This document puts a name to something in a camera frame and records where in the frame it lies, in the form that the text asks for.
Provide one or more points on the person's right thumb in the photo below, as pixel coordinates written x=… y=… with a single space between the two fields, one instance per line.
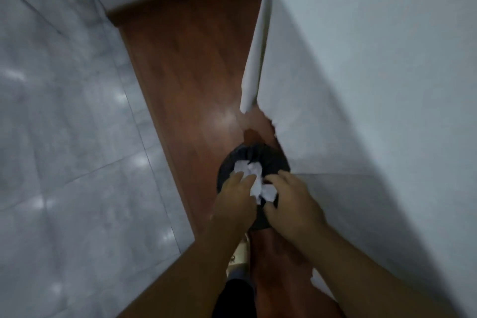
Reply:
x=271 y=208

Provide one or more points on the person's right forearm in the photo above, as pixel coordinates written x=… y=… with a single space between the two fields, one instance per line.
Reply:
x=357 y=276

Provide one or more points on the black round trash bin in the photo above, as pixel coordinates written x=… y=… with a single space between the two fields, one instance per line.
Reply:
x=227 y=172

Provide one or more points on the person's left forearm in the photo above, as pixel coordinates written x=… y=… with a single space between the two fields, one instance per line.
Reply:
x=193 y=273

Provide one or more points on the black trouser leg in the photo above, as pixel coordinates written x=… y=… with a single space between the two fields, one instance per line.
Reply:
x=234 y=301

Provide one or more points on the person's left hand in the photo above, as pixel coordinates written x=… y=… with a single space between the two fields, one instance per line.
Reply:
x=234 y=205

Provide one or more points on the white tablecloth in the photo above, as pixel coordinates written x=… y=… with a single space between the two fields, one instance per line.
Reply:
x=365 y=98

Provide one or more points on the person's left fingers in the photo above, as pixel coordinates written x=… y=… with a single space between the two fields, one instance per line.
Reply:
x=242 y=183

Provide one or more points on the beige shoe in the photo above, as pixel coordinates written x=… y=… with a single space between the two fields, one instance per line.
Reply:
x=240 y=252

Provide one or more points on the white paper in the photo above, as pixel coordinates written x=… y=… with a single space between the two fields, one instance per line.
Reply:
x=246 y=168
x=265 y=191

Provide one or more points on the person's right hand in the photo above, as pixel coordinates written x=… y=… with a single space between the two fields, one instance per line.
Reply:
x=298 y=213

